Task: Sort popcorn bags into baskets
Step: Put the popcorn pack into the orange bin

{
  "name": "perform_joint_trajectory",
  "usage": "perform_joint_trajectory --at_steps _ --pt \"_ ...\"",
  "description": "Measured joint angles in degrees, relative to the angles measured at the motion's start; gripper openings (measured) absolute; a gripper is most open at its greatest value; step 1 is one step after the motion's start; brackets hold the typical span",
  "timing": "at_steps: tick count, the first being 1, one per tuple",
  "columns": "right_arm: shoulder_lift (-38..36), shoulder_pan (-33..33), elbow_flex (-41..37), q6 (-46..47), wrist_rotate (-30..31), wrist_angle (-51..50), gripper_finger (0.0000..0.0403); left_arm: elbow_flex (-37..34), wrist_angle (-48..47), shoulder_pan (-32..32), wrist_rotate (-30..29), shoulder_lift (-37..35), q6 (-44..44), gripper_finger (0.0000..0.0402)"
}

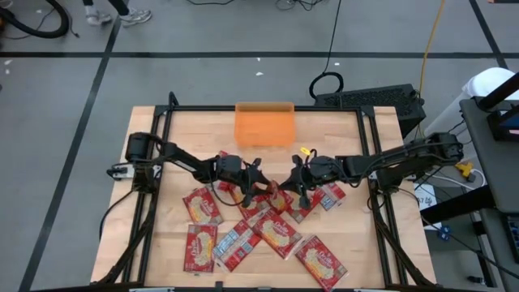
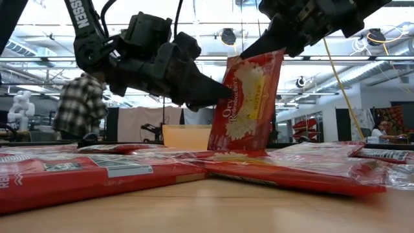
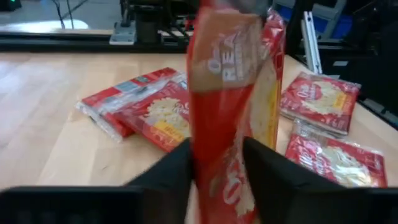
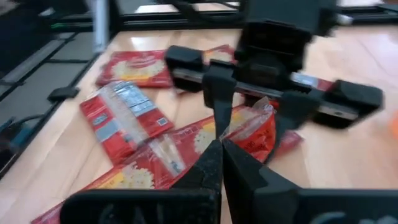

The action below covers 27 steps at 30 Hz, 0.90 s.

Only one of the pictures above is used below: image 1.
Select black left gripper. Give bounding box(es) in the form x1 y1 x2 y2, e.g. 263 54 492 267
210 155 272 208

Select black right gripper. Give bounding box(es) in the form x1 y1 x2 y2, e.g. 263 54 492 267
279 156 345 211

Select orange translucent plastic basket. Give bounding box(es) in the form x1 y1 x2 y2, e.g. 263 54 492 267
234 101 296 148

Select white paper sheet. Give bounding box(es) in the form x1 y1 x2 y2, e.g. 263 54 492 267
413 183 443 222

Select yellow power plug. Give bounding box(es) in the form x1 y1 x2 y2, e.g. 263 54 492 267
453 161 476 183

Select grey desk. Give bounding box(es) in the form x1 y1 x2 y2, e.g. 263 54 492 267
459 97 519 215

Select person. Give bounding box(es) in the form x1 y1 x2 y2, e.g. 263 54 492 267
82 0 153 28

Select black monitor stand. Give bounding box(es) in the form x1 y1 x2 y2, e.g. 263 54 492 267
477 71 519 142

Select white plastic bin bag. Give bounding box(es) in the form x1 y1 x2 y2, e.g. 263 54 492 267
423 67 519 143

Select black keyboard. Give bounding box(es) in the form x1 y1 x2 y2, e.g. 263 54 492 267
505 214 519 264

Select black aluminium table frame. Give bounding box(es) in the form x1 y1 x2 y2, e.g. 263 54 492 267
96 91 438 290

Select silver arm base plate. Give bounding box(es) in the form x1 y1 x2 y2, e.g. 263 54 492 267
106 163 135 181

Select black hanging power cable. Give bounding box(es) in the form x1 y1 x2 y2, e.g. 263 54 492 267
308 0 345 101

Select tangled black floor cables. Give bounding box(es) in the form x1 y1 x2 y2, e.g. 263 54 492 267
275 0 326 12

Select yellow hanging power cable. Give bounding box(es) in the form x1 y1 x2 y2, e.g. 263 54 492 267
416 0 448 141

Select black vacuum hose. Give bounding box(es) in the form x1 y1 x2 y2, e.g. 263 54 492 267
0 0 71 40

